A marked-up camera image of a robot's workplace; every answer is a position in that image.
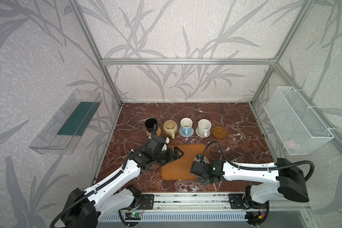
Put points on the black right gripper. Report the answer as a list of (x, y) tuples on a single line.
[(198, 170)]

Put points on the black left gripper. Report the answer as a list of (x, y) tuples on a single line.
[(169, 155)]

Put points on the woven rattan round coaster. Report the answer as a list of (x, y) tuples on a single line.
[(158, 133)]

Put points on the cream yellow mug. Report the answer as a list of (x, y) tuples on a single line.
[(170, 126)]

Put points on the black mug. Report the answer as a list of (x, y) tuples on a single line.
[(150, 123)]

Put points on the amber brown round coaster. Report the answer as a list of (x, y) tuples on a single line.
[(219, 132)]

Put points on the white mug blue handle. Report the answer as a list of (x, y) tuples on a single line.
[(186, 127)]

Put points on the beige patterned round coaster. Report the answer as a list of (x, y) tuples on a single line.
[(202, 133)]

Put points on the white mug cream handle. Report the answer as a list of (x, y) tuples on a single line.
[(204, 124)]

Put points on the white mug purple handle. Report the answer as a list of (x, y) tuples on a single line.
[(200, 158)]

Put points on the brown wooden round coaster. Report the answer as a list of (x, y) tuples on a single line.
[(171, 136)]

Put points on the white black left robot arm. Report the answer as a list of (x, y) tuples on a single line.
[(85, 209)]

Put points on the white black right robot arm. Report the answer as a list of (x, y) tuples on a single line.
[(279, 180)]

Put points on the orange brown serving tray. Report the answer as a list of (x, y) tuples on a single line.
[(180, 169)]

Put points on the green circuit board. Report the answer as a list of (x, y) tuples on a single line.
[(133, 215)]

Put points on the pink object in basket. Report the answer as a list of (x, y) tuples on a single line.
[(291, 144)]

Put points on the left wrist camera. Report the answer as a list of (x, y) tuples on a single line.
[(158, 144)]

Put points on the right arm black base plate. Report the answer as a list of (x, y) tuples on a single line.
[(241, 201)]

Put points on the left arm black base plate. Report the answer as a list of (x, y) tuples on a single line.
[(146, 202)]

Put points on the aluminium front rail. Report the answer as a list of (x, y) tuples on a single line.
[(210, 201)]

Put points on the clear plastic wall bin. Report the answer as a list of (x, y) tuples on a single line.
[(62, 133)]

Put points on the white wire mesh basket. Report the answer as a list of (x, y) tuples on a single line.
[(294, 119)]

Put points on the aluminium frame back crossbar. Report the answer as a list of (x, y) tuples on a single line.
[(187, 61)]

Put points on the aluminium frame corner post left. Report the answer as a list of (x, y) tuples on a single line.
[(81, 20)]

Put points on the aluminium frame corner post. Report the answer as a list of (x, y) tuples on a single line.
[(304, 11), (81, 20)]

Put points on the aluminium frame corner post right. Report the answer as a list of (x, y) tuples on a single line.
[(304, 11)]

